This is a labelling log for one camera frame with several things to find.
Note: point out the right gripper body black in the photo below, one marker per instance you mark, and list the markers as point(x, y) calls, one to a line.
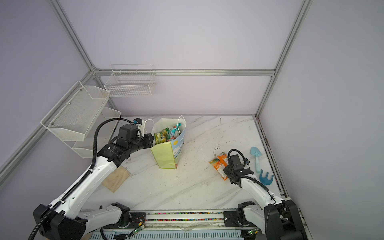
point(229, 171)

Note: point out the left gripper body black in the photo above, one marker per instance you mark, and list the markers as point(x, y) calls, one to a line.
point(138, 145)

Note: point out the orange Fox's candy bag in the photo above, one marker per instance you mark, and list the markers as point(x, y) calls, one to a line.
point(220, 162)

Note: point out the green snack bag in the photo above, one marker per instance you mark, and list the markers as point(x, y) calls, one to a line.
point(162, 136)

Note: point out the white paper gift bag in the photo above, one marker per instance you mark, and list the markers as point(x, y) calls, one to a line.
point(167, 154)

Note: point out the teal Fox's candy bag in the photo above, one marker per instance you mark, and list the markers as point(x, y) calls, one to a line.
point(174, 132)

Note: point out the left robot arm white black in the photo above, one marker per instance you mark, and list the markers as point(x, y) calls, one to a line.
point(63, 219)

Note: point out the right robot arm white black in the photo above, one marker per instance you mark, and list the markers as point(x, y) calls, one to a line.
point(275, 217)

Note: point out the blue toy shovel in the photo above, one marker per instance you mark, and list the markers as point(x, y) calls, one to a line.
point(257, 154)

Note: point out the blue toy rake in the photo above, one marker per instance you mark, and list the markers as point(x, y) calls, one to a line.
point(265, 179)

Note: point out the white mesh shelf lower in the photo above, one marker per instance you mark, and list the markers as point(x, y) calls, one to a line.
point(85, 148)

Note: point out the white mesh shelf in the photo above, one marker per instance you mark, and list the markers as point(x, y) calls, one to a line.
point(85, 148)
point(72, 118)

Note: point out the white mesh shelf upper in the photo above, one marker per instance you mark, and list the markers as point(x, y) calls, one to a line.
point(72, 118)

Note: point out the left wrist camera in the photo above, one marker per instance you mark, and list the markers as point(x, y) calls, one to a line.
point(138, 121)

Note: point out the white wire basket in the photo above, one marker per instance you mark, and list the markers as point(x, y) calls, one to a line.
point(131, 81)

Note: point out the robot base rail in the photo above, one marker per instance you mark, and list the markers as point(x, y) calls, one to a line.
point(189, 225)

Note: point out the aluminium frame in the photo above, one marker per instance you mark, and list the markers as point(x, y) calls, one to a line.
point(42, 54)

